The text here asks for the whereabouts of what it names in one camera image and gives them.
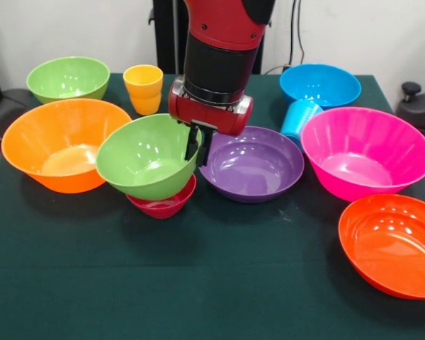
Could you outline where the small crimson bowl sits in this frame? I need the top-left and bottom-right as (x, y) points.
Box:
(126, 173), (198, 220)

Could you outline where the black stand base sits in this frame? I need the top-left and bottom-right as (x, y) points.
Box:
(396, 81), (425, 130)
(0, 88), (35, 142)

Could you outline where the blue bowl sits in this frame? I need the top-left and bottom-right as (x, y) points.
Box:
(278, 63), (362, 110)

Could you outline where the orange-red shallow bowl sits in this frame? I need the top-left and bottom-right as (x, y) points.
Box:
(338, 193), (425, 300)

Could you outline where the green bowl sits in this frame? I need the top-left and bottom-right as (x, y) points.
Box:
(95, 113), (203, 201)
(25, 56), (111, 105)

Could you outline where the dark green table cloth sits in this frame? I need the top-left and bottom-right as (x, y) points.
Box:
(0, 72), (425, 340)

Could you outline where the yellow cup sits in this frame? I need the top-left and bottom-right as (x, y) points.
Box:
(123, 64), (164, 116)

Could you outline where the purple bowl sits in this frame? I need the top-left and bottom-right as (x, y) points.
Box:
(197, 125), (305, 204)

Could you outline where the large orange bowl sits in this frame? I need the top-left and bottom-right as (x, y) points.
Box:
(1, 98), (133, 194)

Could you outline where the blue cup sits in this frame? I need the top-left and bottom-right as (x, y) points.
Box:
(280, 98), (325, 148)

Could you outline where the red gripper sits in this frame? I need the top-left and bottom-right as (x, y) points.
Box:
(168, 76), (254, 167)

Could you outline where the black wall cable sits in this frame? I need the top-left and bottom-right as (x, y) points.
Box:
(288, 0), (305, 70)

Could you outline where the large magenta bowl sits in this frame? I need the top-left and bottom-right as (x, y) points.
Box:
(300, 106), (425, 203)

